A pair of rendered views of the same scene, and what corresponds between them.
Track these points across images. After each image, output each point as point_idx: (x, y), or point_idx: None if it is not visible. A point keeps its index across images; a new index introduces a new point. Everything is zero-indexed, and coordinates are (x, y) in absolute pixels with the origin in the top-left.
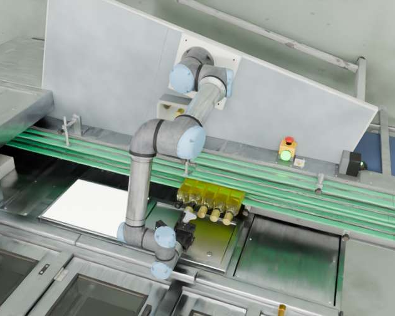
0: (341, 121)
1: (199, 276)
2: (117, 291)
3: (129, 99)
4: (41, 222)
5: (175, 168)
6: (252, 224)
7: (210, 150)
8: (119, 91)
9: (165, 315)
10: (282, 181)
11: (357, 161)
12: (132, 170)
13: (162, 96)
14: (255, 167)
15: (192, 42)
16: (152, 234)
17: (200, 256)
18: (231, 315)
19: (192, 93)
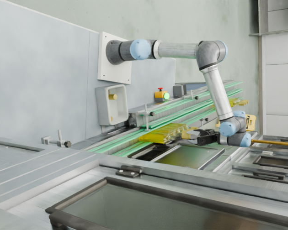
0: (168, 70)
1: (229, 154)
2: None
3: (71, 105)
4: None
5: (136, 133)
6: None
7: (143, 109)
8: (61, 101)
9: (262, 166)
10: (183, 103)
11: (184, 85)
12: (217, 76)
13: (100, 87)
14: (166, 106)
15: (109, 38)
16: (236, 117)
17: (210, 154)
18: (255, 154)
19: (114, 78)
